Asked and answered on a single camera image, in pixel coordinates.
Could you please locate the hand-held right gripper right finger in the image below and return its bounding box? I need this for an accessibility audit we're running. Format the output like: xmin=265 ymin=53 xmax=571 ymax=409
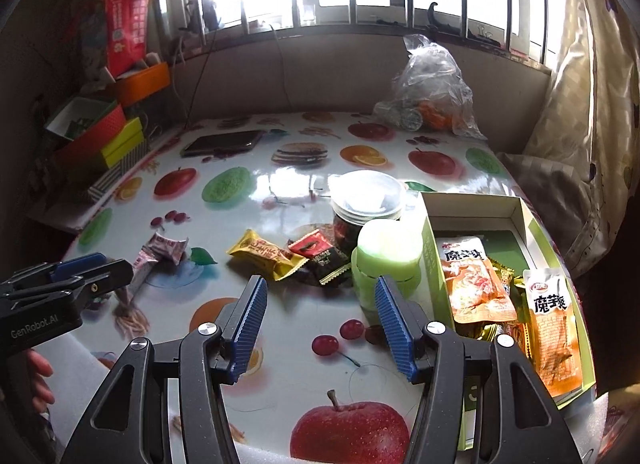
xmin=374 ymin=275 xmax=584 ymax=464

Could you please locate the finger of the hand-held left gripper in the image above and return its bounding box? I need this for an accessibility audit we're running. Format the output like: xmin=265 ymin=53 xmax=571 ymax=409
xmin=50 ymin=253 xmax=109 ymax=279
xmin=55 ymin=259 xmax=135 ymax=306

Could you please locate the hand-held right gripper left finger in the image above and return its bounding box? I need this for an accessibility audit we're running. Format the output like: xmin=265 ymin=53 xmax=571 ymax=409
xmin=60 ymin=275 xmax=269 ymax=464

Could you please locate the pink candy packet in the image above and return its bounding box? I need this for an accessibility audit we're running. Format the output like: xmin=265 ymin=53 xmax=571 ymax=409
xmin=131 ymin=251 xmax=161 ymax=297
xmin=150 ymin=233 xmax=190 ymax=265

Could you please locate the yellow peanut candy packet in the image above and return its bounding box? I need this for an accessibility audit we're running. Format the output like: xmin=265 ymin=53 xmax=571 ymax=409
xmin=226 ymin=229 xmax=307 ymax=281
xmin=470 ymin=321 xmax=508 ymax=345

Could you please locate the orange konjac snack packet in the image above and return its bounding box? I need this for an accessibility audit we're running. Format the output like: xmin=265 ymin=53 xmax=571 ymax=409
xmin=521 ymin=268 xmax=585 ymax=397
xmin=434 ymin=235 xmax=518 ymax=325

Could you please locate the gold snack bar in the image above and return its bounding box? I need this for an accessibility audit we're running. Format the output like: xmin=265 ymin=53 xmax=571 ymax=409
xmin=487 ymin=257 xmax=518 ymax=295

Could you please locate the green cardboard box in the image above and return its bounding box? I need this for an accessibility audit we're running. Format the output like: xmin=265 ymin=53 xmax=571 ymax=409
xmin=417 ymin=191 xmax=596 ymax=450

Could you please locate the person's left hand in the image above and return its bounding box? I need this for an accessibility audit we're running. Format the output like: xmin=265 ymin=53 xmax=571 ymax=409
xmin=26 ymin=349 xmax=56 ymax=410

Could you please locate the light green round container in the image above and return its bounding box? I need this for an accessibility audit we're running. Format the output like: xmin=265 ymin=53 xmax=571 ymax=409
xmin=351 ymin=220 xmax=425 ymax=310

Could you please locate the striped box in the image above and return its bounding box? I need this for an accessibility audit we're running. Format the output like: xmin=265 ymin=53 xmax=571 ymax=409
xmin=87 ymin=141 xmax=151 ymax=202

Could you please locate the black candy packet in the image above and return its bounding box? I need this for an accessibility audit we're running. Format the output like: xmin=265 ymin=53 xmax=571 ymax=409
xmin=305 ymin=250 xmax=352 ymax=286

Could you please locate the red candy packet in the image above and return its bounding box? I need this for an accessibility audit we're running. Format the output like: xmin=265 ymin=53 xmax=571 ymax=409
xmin=287 ymin=228 xmax=337 ymax=260

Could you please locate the red plastic basket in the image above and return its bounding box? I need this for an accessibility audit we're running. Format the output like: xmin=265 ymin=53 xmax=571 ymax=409
xmin=52 ymin=104 xmax=127 ymax=170

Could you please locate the yellow green box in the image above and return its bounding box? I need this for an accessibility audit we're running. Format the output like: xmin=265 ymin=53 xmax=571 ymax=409
xmin=97 ymin=117 xmax=146 ymax=170

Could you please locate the clear plastic jar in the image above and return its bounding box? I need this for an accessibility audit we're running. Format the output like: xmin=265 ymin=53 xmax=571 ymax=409
xmin=330 ymin=170 xmax=407 ymax=250

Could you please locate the fruit printed tablecloth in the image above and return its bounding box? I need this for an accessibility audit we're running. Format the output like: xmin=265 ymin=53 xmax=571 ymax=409
xmin=30 ymin=112 xmax=596 ymax=464

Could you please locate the white open box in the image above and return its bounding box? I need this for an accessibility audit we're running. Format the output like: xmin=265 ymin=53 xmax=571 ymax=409
xmin=44 ymin=97 xmax=118 ymax=140

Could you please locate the black smartphone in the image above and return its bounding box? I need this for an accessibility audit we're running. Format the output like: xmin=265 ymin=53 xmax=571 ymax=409
xmin=181 ymin=130 xmax=266 ymax=157

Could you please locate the orange plastic basket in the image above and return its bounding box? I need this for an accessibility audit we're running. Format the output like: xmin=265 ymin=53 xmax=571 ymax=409
xmin=112 ymin=62 xmax=171 ymax=108

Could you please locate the orange tangerine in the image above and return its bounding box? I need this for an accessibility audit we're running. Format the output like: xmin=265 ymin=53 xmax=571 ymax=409
xmin=419 ymin=100 xmax=457 ymax=131

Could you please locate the red paper packet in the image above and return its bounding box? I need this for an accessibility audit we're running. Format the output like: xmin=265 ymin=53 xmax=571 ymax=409
xmin=102 ymin=0 xmax=156 ymax=78

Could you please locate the clear plastic bag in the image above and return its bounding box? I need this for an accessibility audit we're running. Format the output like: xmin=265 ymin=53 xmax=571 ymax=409
xmin=374 ymin=34 xmax=488 ymax=141

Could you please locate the beige printed curtain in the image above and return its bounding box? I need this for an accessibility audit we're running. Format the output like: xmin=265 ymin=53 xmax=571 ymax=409
xmin=520 ymin=0 xmax=640 ymax=280

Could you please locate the black hook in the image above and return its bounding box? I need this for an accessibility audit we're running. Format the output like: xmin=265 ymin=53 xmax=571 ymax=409
xmin=426 ymin=2 xmax=446 ymax=40

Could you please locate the thin grey cable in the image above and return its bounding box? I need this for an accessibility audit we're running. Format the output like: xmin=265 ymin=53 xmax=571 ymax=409
xmin=267 ymin=24 xmax=296 ymax=112

